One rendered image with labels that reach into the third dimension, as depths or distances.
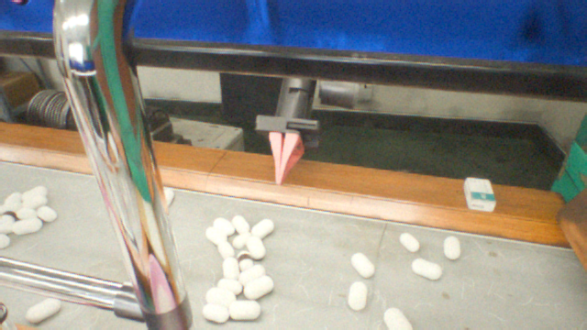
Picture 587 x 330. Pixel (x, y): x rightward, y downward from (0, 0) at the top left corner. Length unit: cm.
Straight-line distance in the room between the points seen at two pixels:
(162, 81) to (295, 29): 265
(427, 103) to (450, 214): 201
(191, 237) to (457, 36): 46
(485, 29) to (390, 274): 36
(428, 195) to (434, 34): 43
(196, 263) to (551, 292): 46
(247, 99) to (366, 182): 204
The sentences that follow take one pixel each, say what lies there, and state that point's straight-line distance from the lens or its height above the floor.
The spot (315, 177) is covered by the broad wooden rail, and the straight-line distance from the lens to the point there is 64.
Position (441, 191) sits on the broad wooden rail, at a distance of 66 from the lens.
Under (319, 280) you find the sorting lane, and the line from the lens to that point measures 50.
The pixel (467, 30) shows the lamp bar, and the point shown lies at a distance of 24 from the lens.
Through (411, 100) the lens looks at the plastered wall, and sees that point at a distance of 258.
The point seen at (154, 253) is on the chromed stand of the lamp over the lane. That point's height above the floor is 101.
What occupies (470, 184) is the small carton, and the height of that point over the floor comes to 78.
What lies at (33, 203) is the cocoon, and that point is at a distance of 73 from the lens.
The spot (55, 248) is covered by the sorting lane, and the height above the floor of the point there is 74.
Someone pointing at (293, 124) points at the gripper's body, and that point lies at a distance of 59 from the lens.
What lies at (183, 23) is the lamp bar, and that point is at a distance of 27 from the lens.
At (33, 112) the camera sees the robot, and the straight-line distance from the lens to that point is 110.
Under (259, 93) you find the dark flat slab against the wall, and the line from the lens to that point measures 258.
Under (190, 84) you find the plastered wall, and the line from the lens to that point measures 279.
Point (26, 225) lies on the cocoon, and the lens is 68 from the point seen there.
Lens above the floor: 112
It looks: 32 degrees down
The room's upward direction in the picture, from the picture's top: straight up
